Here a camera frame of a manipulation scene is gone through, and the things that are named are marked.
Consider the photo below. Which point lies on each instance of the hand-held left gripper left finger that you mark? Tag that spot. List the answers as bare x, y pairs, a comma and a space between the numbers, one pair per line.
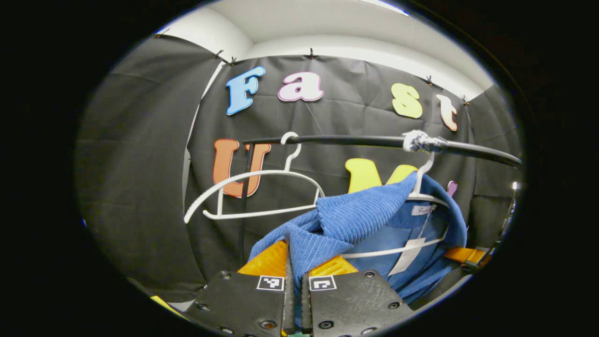
238, 299

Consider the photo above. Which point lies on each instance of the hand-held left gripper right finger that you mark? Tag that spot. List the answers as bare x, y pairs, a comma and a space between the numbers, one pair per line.
355, 299

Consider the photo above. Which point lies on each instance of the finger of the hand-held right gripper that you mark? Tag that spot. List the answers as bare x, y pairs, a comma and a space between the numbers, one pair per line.
463, 255

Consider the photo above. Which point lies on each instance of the white hanger with taped hook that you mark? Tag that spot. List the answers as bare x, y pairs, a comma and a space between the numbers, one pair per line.
416, 140

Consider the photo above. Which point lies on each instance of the plain white clothes hanger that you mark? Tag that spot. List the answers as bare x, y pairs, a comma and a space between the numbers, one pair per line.
281, 172

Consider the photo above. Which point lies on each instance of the black clothes rack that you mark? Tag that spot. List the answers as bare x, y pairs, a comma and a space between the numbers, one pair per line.
351, 140

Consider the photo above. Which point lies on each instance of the black backdrop cloth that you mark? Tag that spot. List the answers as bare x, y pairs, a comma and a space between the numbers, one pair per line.
140, 164

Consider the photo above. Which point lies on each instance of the row of black backdrop clips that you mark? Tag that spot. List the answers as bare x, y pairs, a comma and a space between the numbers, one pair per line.
311, 54

